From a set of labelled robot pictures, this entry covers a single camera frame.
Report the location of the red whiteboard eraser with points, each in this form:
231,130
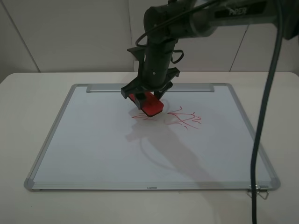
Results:
152,106

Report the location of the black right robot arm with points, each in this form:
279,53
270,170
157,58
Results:
165,25

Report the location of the silver binder clip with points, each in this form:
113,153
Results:
261,191

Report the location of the white framed whiteboard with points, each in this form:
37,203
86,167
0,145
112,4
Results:
202,140

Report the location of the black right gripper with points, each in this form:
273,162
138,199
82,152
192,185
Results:
154,74

